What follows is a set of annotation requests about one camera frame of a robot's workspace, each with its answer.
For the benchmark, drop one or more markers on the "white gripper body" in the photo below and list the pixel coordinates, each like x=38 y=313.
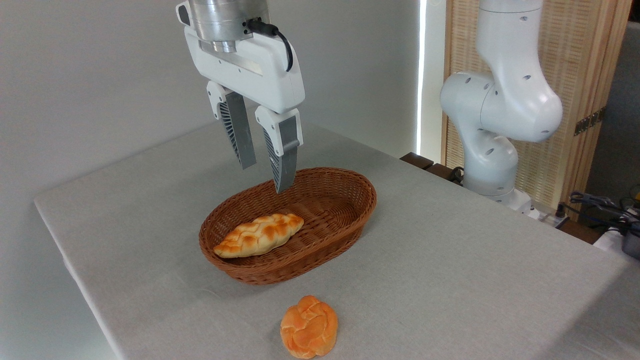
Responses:
x=270 y=75

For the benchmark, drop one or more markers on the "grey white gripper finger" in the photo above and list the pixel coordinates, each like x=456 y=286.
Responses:
x=286 y=150
x=240 y=130

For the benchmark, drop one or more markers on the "round orange braided bun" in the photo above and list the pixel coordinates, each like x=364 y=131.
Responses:
x=309 y=327

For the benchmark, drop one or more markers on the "grey tablecloth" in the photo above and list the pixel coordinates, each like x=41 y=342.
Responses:
x=450 y=280

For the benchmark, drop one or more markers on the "dark metal screen hinge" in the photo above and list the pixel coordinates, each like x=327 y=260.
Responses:
x=589 y=121

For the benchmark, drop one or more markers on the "long braided bread loaf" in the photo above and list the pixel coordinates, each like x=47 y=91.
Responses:
x=260 y=235

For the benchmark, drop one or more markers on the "brown oval wicker basket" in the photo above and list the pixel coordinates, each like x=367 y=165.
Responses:
x=330 y=210

